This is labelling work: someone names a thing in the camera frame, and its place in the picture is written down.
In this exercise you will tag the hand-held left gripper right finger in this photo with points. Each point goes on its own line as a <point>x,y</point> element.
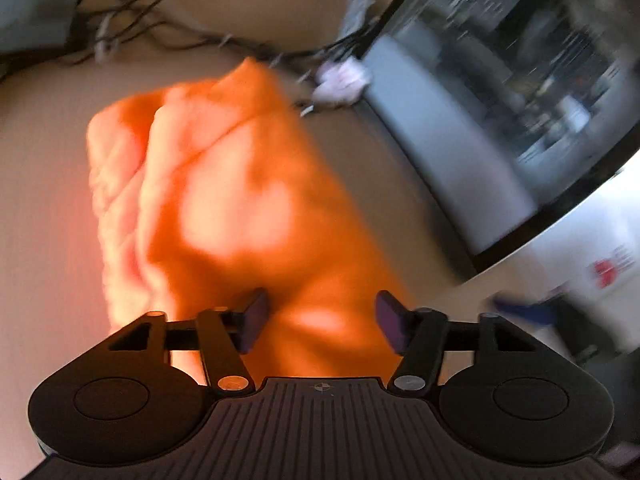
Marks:
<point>391,321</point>

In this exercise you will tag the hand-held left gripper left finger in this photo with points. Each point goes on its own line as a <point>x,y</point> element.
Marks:
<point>254,321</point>

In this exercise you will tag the orange cloth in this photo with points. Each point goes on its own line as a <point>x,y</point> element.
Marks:
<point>225,200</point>

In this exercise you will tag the black framed monitor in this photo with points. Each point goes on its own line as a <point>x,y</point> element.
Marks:
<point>505,105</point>

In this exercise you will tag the white crumpled cloth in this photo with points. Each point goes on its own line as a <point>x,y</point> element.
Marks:
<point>344,80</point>

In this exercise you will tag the grey box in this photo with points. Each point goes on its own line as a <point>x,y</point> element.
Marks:
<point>32,5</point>

